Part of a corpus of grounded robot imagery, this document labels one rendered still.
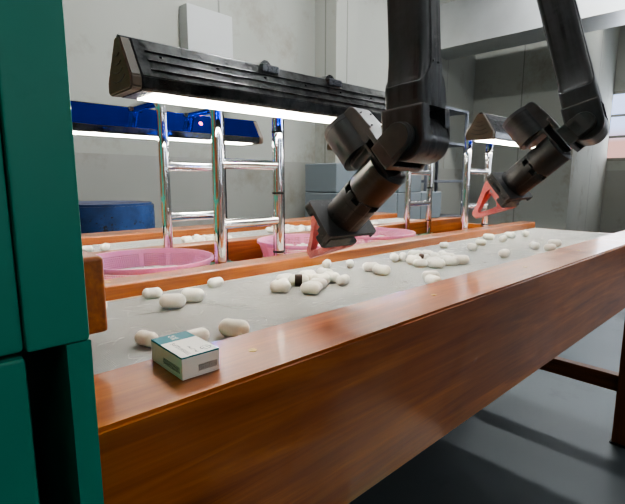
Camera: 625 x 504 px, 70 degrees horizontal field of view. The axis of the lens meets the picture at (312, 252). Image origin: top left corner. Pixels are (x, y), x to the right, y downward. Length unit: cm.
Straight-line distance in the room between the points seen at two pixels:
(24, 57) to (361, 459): 46
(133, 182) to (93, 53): 81
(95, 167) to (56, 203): 291
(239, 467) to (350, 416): 14
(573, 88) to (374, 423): 65
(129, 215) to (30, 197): 215
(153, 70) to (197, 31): 292
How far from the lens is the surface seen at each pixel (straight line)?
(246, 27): 399
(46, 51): 27
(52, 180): 26
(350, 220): 62
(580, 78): 93
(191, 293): 71
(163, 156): 111
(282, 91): 77
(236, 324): 54
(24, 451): 29
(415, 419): 60
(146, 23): 350
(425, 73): 57
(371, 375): 50
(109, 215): 237
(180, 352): 40
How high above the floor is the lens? 92
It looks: 9 degrees down
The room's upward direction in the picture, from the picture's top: straight up
